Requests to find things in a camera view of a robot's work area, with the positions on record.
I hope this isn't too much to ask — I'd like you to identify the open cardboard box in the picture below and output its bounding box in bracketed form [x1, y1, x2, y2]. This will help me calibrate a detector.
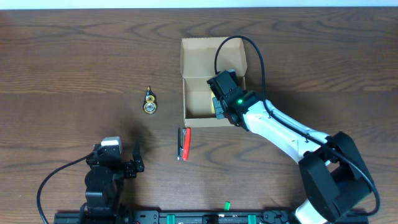
[180, 37, 248, 128]

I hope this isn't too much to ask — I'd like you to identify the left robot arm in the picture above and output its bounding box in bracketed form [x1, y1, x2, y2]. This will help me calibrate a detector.
[85, 137, 145, 217]

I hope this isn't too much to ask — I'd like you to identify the green tape piece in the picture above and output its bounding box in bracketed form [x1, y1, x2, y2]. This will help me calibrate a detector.
[224, 202, 231, 211]

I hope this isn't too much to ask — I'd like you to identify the yellow spiral notepad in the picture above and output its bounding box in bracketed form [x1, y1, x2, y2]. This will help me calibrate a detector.
[211, 92, 216, 114]

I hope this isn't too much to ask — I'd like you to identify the red black stapler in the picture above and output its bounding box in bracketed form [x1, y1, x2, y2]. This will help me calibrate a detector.
[177, 128, 192, 161]

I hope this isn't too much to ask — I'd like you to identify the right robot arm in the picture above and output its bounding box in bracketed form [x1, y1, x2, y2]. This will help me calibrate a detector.
[207, 70, 375, 223]

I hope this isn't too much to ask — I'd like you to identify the black mounting rail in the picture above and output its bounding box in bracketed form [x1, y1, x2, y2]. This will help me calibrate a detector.
[53, 210, 369, 224]

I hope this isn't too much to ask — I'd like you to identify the yellow correction tape dispenser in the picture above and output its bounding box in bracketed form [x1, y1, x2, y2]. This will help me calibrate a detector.
[143, 86, 157, 114]

